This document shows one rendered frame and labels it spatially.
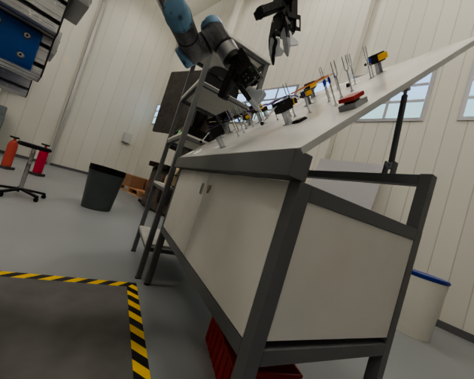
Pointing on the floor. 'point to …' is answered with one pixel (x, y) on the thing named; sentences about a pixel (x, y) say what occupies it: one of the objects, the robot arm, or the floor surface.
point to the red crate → (222, 364)
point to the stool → (24, 174)
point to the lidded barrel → (422, 305)
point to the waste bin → (101, 187)
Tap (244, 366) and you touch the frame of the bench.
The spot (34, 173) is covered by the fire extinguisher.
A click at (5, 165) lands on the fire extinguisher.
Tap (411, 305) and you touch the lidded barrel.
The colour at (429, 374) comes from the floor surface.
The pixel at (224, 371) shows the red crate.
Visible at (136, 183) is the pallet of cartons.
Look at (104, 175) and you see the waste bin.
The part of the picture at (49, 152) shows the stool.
